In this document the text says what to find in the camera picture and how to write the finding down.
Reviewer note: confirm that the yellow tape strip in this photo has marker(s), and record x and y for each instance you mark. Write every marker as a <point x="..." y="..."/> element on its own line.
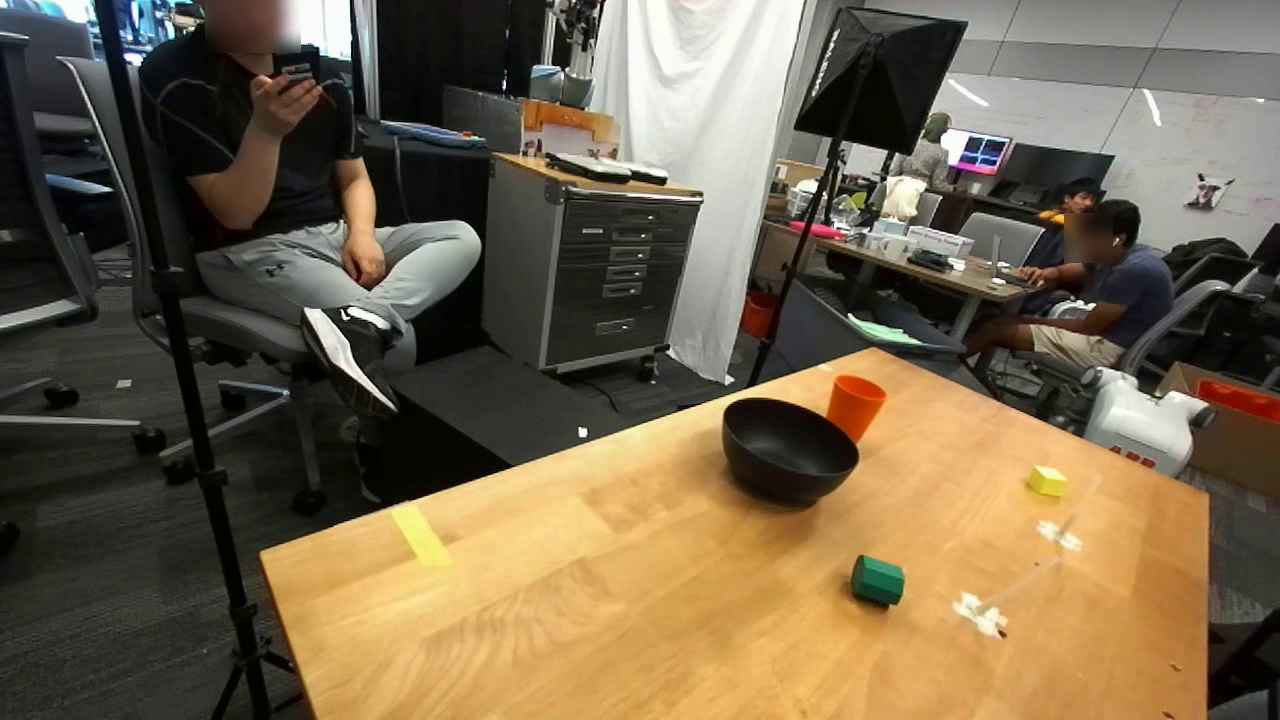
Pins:
<point x="423" y="536"/>

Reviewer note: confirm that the dark office chair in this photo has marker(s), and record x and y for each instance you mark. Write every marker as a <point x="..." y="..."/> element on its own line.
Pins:
<point x="43" y="202"/>

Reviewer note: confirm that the person in yellow shirt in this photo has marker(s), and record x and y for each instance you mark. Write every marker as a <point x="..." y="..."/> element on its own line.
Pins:
<point x="1064" y="204"/>

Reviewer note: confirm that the grey swivel office chair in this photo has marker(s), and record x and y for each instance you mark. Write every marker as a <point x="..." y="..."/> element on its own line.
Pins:
<point x="202" y="320"/>

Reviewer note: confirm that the seated man blue shirt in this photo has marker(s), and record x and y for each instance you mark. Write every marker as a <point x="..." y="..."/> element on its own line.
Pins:
<point x="1115" y="301"/>

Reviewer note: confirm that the yellow block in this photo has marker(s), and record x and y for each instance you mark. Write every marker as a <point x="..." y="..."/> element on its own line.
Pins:
<point x="1050" y="483"/>

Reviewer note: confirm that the cardboard box red contents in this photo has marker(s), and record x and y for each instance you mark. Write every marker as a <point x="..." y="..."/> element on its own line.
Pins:
<point x="1242" y="433"/>

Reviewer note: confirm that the orange white cardboard box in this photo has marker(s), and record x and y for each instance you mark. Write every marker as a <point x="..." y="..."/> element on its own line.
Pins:
<point x="567" y="131"/>

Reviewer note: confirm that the white curtain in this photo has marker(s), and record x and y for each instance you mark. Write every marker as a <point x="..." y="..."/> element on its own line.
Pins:
<point x="703" y="146"/>

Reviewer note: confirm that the cluttered wooden desk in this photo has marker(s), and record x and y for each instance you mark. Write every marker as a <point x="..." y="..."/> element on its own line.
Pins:
<point x="920" y="267"/>

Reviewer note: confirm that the black stand pole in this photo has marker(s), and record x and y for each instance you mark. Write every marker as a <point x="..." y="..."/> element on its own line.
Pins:
<point x="175" y="295"/>

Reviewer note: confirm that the blue flat pad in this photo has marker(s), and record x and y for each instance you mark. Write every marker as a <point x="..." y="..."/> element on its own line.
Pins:
<point x="432" y="135"/>

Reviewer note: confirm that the green octagonal block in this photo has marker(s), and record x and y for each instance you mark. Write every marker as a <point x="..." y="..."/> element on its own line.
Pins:
<point x="877" y="581"/>

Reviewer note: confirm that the black monitor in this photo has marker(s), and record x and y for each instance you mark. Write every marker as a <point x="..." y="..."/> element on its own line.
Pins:
<point x="1054" y="167"/>

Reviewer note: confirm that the orange plastic cup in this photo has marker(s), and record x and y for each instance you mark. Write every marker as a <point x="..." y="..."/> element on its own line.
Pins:
<point x="855" y="407"/>

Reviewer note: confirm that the black light stand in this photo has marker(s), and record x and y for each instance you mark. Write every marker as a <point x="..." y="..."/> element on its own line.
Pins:
<point x="803" y="267"/>

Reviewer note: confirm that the white rounded plastic casing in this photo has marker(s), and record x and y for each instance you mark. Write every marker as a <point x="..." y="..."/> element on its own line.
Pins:
<point x="1136" y="425"/>

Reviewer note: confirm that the black smartphone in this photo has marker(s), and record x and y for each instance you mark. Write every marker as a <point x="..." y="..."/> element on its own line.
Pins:
<point x="296" y="63"/>

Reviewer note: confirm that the grey drawer cabinet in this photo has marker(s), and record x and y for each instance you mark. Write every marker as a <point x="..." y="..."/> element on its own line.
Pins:
<point x="587" y="267"/>

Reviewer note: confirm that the seated man black shirt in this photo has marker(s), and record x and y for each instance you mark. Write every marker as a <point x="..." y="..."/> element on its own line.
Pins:
<point x="266" y="202"/>

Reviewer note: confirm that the flat grey keyboard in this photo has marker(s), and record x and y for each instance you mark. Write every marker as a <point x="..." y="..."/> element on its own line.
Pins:
<point x="605" y="167"/>

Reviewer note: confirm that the black bowl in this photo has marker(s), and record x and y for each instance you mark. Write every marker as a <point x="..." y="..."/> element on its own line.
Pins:
<point x="786" y="453"/>

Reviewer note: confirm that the black softbox light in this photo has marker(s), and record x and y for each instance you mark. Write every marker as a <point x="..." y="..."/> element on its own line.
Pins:
<point x="880" y="75"/>

